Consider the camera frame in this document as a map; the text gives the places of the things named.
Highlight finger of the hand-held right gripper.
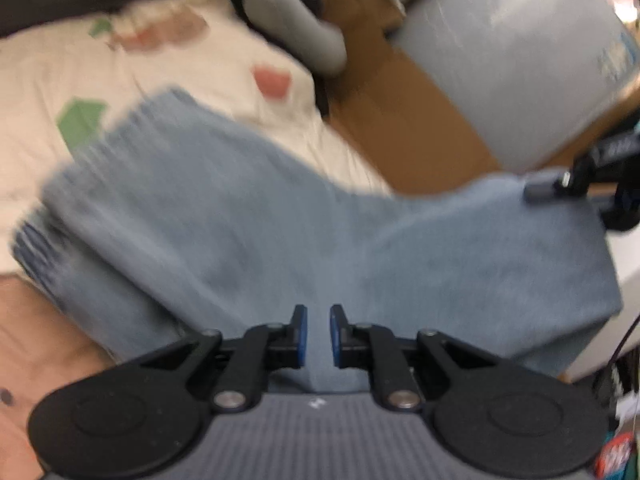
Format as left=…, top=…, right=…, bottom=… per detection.
left=522, top=157, right=599, bottom=205
left=602, top=182, right=640, bottom=234

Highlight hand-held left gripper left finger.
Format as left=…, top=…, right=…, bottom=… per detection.
left=136, top=304, right=310, bottom=409

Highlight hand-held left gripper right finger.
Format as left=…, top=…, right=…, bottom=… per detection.
left=329, top=304, right=507, bottom=409

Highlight light blue denim pants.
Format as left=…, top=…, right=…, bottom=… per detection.
left=12, top=87, right=624, bottom=395

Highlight flattened brown cardboard box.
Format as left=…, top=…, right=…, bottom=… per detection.
left=314, top=0, right=640, bottom=197

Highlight cream bear printed bedsheet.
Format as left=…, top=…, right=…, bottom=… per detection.
left=0, top=0, right=392, bottom=277

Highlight thin black cable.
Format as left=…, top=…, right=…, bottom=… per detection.
left=606, top=310, right=640, bottom=377

